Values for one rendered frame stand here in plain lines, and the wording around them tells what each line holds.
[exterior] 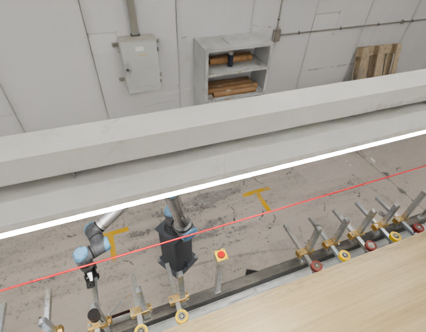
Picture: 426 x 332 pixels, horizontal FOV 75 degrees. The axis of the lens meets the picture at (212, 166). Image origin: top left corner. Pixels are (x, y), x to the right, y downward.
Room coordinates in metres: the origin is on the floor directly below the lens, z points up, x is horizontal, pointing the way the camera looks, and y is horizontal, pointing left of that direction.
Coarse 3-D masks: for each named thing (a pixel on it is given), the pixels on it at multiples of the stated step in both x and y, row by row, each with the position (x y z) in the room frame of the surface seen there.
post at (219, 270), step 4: (216, 268) 0.87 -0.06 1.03; (220, 268) 0.84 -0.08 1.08; (216, 272) 0.86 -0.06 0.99; (220, 272) 0.84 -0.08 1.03; (216, 276) 0.86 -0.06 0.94; (220, 276) 0.85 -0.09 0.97; (216, 280) 0.85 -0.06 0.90; (220, 280) 0.85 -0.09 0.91; (216, 284) 0.85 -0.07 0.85; (220, 284) 0.85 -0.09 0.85; (216, 288) 0.84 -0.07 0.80; (220, 288) 0.85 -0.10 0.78; (216, 292) 0.84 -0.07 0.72; (220, 292) 0.85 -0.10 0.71
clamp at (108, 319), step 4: (108, 316) 0.60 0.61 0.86; (108, 320) 0.58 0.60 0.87; (112, 320) 0.59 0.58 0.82; (92, 324) 0.55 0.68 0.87; (96, 324) 0.55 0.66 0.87; (104, 324) 0.55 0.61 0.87; (108, 324) 0.56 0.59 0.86; (88, 328) 0.53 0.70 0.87; (92, 328) 0.53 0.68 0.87; (96, 328) 0.53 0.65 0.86; (100, 328) 0.54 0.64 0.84
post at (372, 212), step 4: (372, 212) 1.32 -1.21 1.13; (376, 212) 1.32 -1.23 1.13; (368, 216) 1.33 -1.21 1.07; (372, 216) 1.31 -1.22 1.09; (364, 220) 1.33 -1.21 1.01; (368, 220) 1.31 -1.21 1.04; (364, 224) 1.32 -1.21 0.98; (368, 224) 1.32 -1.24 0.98; (360, 228) 1.33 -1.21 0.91; (364, 228) 1.31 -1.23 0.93; (360, 232) 1.31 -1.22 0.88; (352, 240) 1.32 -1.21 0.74
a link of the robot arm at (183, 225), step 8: (168, 200) 1.21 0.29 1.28; (176, 200) 1.23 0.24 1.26; (176, 208) 1.23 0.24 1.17; (184, 208) 1.30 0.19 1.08; (176, 216) 1.24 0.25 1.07; (184, 216) 1.27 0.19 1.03; (176, 224) 1.26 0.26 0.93; (184, 224) 1.27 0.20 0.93; (192, 224) 1.33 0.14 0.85; (176, 232) 1.28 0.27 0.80; (184, 232) 1.25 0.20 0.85; (192, 232) 1.27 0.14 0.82; (184, 240) 1.22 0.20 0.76
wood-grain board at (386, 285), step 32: (384, 256) 1.09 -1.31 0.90; (416, 256) 1.10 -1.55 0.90; (288, 288) 0.82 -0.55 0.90; (320, 288) 0.83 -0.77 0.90; (352, 288) 0.84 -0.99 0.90; (384, 288) 0.85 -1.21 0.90; (416, 288) 0.86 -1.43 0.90; (192, 320) 0.59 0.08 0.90; (224, 320) 0.60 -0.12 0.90; (256, 320) 0.61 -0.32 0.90; (288, 320) 0.62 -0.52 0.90; (320, 320) 0.63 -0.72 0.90; (352, 320) 0.64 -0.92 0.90; (384, 320) 0.65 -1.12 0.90; (416, 320) 0.66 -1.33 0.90
